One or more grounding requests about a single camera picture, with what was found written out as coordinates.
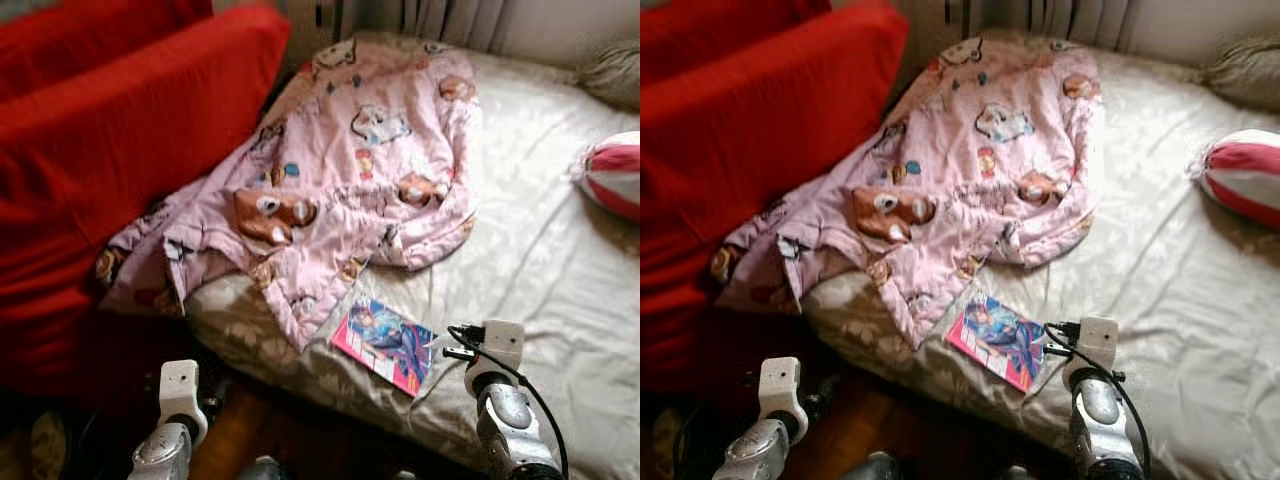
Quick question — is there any pink and blue comic magazine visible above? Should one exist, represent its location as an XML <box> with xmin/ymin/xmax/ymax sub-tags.
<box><xmin>944</xmin><ymin>295</ymin><xmax>1047</xmax><ymax>394</ymax></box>
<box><xmin>330</xmin><ymin>297</ymin><xmax>439</xmax><ymax>398</ymax></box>

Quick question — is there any bed with beige floral sheet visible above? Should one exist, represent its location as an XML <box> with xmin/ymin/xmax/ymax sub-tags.
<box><xmin>185</xmin><ymin>30</ymin><xmax>641</xmax><ymax>480</ymax></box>
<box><xmin>800</xmin><ymin>30</ymin><xmax>1280</xmax><ymax>480</ymax></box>

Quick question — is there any large red cushion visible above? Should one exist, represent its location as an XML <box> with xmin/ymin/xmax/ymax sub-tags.
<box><xmin>640</xmin><ymin>5</ymin><xmax>911</xmax><ymax>391</ymax></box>
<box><xmin>640</xmin><ymin>0</ymin><xmax>833</xmax><ymax>86</ymax></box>
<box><xmin>0</xmin><ymin>5</ymin><xmax>293</xmax><ymax>371</ymax></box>
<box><xmin>0</xmin><ymin>0</ymin><xmax>213</xmax><ymax>101</ymax></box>

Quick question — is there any beige pillow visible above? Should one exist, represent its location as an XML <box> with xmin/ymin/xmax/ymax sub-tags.
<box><xmin>1200</xmin><ymin>38</ymin><xmax>1280</xmax><ymax>113</ymax></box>
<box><xmin>578</xmin><ymin>40</ymin><xmax>641</xmax><ymax>113</ymax></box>

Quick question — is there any pink cartoon print blanket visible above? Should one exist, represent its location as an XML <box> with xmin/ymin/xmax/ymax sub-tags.
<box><xmin>710</xmin><ymin>38</ymin><xmax>1106</xmax><ymax>351</ymax></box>
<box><xmin>95</xmin><ymin>38</ymin><xmax>484</xmax><ymax>353</ymax></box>

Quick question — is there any grey curtain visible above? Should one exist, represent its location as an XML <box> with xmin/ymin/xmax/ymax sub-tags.
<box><xmin>290</xmin><ymin>0</ymin><xmax>521</xmax><ymax>51</ymax></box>
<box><xmin>895</xmin><ymin>0</ymin><xmax>1141</xmax><ymax>46</ymax></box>

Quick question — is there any grey left robot leg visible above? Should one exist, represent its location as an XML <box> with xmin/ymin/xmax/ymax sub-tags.
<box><xmin>845</xmin><ymin>452</ymin><xmax>906</xmax><ymax>480</ymax></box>
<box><xmin>238</xmin><ymin>456</ymin><xmax>291</xmax><ymax>480</ymax></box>

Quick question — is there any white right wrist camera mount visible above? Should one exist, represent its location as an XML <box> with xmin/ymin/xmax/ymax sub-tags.
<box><xmin>1062</xmin><ymin>317</ymin><xmax>1119</xmax><ymax>373</ymax></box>
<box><xmin>464</xmin><ymin>320</ymin><xmax>526</xmax><ymax>373</ymax></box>

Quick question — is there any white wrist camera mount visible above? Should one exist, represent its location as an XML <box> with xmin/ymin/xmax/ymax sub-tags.
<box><xmin>464</xmin><ymin>320</ymin><xmax>526</xmax><ymax>373</ymax></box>
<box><xmin>158</xmin><ymin>359</ymin><xmax>209</xmax><ymax>446</ymax></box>
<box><xmin>1062</xmin><ymin>317</ymin><xmax>1119</xmax><ymax>373</ymax></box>
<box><xmin>758</xmin><ymin>356</ymin><xmax>807</xmax><ymax>446</ymax></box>

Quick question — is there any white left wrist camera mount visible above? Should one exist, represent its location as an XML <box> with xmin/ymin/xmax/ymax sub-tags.
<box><xmin>758</xmin><ymin>356</ymin><xmax>807</xmax><ymax>446</ymax></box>
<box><xmin>158</xmin><ymin>359</ymin><xmax>209</xmax><ymax>446</ymax></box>

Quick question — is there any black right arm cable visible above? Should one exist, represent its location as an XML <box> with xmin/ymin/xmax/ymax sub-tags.
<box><xmin>1042</xmin><ymin>320</ymin><xmax>1153</xmax><ymax>480</ymax></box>
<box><xmin>443</xmin><ymin>325</ymin><xmax>571</xmax><ymax>480</ymax></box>

